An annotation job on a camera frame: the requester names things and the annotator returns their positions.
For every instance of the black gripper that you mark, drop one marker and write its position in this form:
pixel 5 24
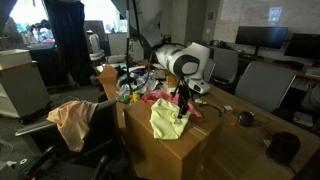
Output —
pixel 182 94

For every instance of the light green towel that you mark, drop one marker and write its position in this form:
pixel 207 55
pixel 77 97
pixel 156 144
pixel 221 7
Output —
pixel 166 120

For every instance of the peach cloth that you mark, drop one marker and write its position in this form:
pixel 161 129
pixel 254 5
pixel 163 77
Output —
pixel 73 123

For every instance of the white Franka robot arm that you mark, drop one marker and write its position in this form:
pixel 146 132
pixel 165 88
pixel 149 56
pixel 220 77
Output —
pixel 180 61

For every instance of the brown cardboard box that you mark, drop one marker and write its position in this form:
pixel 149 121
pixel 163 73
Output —
pixel 173 156

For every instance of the grey mesh office chair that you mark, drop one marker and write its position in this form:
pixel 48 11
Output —
pixel 228 65
pixel 263 86

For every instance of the pink cloth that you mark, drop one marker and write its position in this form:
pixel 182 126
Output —
pixel 156 95

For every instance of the Rubik's cube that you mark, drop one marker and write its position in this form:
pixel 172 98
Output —
pixel 228 110

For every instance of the clear plastic bags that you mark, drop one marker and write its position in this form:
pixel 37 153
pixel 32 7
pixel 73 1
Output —
pixel 143 83

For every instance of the small orange block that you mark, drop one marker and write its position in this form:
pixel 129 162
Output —
pixel 233 124

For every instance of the small green toy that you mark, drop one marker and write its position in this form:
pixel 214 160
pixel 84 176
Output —
pixel 126 99

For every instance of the brown cardboard flap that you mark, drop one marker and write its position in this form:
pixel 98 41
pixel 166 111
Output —
pixel 108 80

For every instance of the black computer monitor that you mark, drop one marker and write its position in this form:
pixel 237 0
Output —
pixel 303 46
pixel 261 36

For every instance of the black cylinder speaker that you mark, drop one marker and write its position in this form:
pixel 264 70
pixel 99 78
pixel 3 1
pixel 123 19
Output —
pixel 283 148

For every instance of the white rolling cabinet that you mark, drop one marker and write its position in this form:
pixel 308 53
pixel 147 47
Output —
pixel 20 86

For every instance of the grey office chair black frame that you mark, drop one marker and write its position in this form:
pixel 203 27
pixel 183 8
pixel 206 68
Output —
pixel 103 133

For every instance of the wall whiteboard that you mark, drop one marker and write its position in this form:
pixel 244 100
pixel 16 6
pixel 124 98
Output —
pixel 266 15

